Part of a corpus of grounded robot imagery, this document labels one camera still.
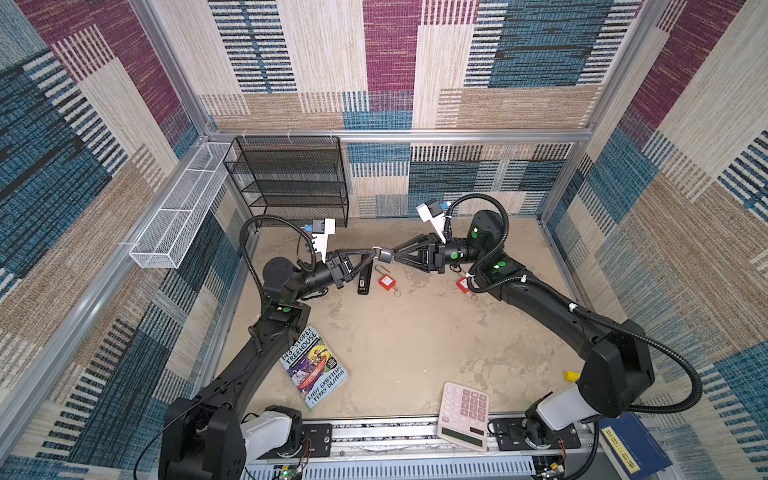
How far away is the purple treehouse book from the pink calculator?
27 centimetres

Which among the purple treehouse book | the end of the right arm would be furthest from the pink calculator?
the end of the right arm

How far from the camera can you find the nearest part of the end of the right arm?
616 millimetres

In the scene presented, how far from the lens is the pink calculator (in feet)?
2.38

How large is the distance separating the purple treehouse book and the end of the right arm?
1.29 feet

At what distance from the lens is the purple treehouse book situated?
81 centimetres

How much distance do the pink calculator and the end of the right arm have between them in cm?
39
